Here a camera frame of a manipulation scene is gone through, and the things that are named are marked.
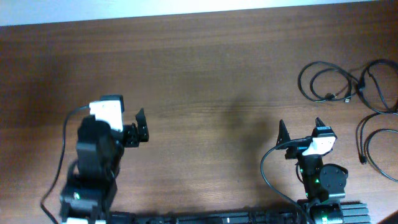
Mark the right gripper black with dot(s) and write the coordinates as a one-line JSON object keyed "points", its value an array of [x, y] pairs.
{"points": [[298, 149]]}

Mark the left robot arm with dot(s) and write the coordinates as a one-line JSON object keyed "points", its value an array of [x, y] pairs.
{"points": [[91, 181]]}

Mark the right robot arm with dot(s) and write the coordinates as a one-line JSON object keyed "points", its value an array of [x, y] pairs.
{"points": [[324, 184]]}

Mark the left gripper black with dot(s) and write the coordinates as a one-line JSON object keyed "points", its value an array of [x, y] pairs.
{"points": [[142, 129]]}

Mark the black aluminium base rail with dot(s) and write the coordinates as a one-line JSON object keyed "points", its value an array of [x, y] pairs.
{"points": [[347, 213]]}

